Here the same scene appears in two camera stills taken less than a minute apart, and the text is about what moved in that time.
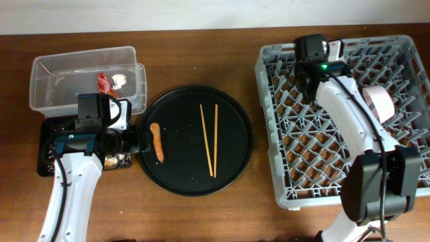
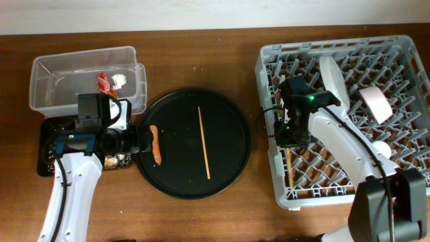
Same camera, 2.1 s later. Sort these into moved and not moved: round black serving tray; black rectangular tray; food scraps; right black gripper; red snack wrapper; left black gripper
Moved: right black gripper
Not moved: black rectangular tray; round black serving tray; left black gripper; food scraps; red snack wrapper
